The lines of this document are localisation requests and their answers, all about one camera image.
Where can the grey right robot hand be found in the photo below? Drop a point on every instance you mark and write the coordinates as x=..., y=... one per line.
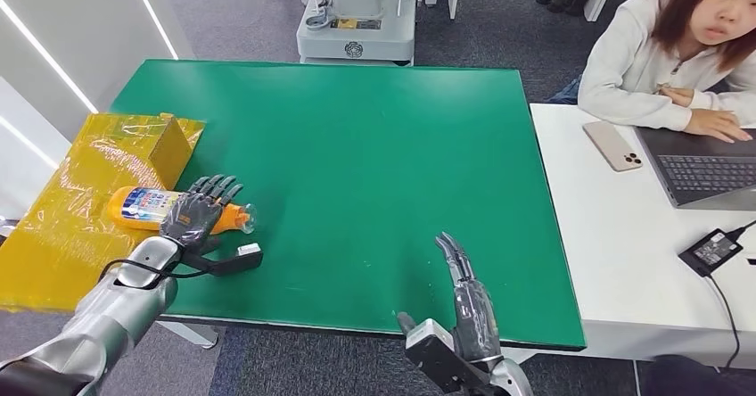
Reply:
x=472, y=316

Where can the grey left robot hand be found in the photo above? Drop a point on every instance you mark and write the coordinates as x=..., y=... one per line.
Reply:
x=195, y=216

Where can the person's left hand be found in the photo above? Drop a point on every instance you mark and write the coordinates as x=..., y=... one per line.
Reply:
x=676, y=95

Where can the person's right hand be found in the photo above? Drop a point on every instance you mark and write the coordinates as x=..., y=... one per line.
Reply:
x=714, y=124

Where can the orange plastic bottle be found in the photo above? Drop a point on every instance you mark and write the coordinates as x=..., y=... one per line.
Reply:
x=139, y=207

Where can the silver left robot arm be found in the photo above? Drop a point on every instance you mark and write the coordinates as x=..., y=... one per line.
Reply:
x=112, y=310

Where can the dark grey laptop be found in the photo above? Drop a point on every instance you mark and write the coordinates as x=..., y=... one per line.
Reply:
x=703, y=172

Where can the person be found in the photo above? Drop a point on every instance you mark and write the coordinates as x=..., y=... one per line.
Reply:
x=632, y=62

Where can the beige smartphone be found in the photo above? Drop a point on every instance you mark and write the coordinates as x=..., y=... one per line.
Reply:
x=612, y=146

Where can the yellow taped cardboard box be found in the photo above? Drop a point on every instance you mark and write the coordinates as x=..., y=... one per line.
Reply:
x=71, y=204

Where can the black power adapter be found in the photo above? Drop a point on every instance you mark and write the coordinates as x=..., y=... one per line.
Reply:
x=710, y=253

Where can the white machine with column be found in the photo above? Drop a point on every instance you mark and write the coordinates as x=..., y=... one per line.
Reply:
x=354, y=30

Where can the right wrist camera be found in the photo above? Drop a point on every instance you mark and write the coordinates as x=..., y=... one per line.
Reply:
x=431, y=352

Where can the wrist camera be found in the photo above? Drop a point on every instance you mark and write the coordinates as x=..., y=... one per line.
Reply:
x=236, y=260
x=431, y=352

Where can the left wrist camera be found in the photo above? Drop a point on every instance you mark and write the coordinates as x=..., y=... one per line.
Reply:
x=236, y=260

